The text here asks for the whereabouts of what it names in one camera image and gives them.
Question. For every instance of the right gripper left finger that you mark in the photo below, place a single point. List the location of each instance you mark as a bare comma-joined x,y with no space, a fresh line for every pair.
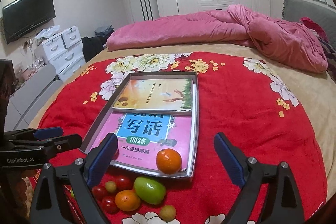
50,204

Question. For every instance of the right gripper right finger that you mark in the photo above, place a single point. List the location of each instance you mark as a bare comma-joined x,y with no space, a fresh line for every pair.
282,202

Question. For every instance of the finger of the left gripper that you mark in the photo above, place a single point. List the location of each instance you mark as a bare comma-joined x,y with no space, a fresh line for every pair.
34,134
52,146

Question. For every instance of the cherry tomato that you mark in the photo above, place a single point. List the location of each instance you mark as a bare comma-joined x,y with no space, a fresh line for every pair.
123,183
108,205
99,192

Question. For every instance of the cherry tomato front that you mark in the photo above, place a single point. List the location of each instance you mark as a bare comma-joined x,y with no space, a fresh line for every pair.
108,205

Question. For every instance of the cherry tomato top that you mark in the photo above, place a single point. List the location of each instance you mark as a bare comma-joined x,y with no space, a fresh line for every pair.
123,183

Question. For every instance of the orange mandarin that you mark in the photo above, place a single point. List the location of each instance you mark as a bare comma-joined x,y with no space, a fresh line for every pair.
168,161
127,200
115,151

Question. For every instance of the small brown longan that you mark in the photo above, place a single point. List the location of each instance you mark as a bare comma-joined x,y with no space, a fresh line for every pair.
168,213
110,186

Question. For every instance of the grey shallow box tray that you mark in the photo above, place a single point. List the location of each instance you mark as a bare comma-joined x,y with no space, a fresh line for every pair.
149,112

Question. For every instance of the pink Chinese workbook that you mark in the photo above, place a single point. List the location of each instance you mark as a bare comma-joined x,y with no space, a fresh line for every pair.
142,136

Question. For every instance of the white drawer cabinet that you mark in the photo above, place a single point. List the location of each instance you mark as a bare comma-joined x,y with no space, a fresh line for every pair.
64,51

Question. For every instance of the black bag on floor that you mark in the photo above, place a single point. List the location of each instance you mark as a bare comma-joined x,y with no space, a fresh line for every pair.
92,47

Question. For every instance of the red floral blanket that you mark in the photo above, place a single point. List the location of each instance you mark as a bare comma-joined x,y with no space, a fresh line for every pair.
239,96

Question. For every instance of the sunflower cover book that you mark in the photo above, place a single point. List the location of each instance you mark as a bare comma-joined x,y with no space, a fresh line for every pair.
160,95

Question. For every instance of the stool with folded clothes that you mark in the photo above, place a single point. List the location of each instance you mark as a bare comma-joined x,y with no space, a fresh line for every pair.
104,31

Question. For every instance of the striped pillow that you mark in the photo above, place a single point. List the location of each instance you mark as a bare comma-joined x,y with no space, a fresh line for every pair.
330,54

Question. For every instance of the dark red pillow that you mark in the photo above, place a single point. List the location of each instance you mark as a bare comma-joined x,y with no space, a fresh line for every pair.
314,26

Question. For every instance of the pink duvet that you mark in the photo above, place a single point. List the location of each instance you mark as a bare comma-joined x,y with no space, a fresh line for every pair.
289,43

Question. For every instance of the grey headboard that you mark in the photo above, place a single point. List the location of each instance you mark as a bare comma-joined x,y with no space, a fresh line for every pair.
294,10

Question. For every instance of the black wall television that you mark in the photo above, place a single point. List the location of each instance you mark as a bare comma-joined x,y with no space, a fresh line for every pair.
22,16

